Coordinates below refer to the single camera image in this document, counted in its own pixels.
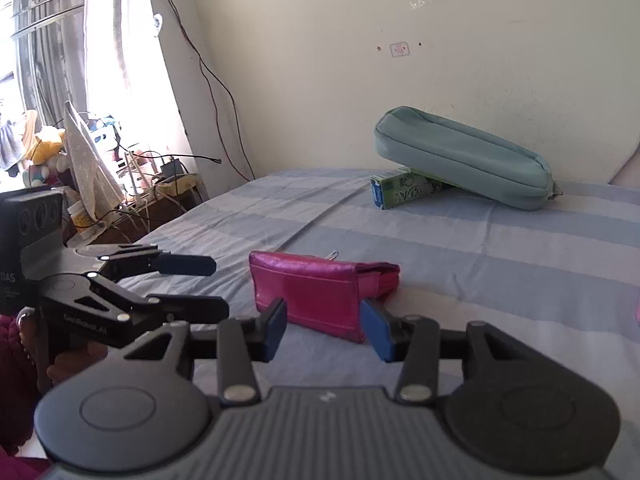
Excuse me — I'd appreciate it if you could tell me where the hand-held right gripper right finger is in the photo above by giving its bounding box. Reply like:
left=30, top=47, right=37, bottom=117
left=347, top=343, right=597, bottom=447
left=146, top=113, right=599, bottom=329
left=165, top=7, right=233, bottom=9
left=360, top=299, right=531, bottom=405

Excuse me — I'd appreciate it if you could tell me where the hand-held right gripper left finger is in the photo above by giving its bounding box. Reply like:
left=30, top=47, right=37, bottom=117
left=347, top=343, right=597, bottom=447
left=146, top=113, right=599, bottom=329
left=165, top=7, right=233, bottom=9
left=122, top=297, right=289, bottom=407

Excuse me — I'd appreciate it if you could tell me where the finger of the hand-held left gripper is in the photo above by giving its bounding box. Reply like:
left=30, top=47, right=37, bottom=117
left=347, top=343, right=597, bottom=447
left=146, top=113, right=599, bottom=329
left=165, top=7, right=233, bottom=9
left=90, top=279, right=231, bottom=332
left=97, top=244, right=217, bottom=281

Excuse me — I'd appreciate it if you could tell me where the magenta wallet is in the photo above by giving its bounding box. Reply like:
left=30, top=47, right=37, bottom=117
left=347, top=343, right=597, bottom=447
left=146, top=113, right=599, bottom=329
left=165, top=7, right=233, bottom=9
left=248, top=250, right=402, bottom=345

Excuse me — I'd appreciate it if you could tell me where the person's left forearm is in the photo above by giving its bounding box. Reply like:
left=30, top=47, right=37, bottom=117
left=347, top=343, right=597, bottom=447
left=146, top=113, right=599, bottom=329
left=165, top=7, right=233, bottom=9
left=0, top=310, right=40, bottom=413

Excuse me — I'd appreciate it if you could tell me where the person's left hand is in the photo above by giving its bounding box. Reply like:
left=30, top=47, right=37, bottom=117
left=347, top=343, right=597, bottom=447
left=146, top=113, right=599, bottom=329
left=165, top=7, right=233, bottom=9
left=19, top=316, right=109, bottom=387

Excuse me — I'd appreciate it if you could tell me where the white cloth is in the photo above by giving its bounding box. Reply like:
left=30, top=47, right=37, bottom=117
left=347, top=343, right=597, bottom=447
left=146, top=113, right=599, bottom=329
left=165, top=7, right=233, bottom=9
left=63, top=101, right=126, bottom=227

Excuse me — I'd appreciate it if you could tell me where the yellow plush toy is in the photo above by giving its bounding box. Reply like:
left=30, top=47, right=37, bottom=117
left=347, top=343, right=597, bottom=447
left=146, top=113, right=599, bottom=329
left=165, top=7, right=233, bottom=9
left=22, top=126, right=67, bottom=170

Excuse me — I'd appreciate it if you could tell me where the black charger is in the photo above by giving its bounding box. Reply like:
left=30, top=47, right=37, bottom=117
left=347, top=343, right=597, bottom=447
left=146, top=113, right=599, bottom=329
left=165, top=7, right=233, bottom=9
left=160, top=157, right=187, bottom=182

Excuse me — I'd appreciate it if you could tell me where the striped bed sheet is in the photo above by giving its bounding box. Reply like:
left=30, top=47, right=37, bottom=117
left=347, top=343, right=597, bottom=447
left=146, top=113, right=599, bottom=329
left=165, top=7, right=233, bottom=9
left=65, top=167, right=640, bottom=413

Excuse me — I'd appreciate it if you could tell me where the small green blue carton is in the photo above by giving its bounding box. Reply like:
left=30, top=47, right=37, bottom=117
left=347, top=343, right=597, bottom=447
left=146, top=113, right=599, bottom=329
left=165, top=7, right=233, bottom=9
left=369, top=167, right=453, bottom=210

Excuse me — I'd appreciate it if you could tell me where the light teal pencil case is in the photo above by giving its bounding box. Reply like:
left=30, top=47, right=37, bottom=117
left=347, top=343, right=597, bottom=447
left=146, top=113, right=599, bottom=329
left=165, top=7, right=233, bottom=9
left=373, top=105, right=564, bottom=211

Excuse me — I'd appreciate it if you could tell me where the grey curtain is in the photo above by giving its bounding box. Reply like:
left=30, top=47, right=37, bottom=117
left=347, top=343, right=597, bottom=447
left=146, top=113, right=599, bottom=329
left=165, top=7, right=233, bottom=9
left=0, top=0, right=201, bottom=201

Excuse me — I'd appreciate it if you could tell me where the person's clothing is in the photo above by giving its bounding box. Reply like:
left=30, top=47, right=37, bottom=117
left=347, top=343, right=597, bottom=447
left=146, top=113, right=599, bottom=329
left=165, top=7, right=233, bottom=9
left=0, top=441, right=52, bottom=480

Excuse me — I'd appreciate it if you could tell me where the black cable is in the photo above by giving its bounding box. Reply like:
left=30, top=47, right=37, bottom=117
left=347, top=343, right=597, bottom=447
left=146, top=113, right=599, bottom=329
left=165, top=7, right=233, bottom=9
left=162, top=152, right=224, bottom=165

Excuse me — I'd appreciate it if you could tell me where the brown wall cable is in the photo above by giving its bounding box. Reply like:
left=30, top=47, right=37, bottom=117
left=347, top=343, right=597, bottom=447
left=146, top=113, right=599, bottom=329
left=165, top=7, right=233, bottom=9
left=144, top=0, right=257, bottom=182

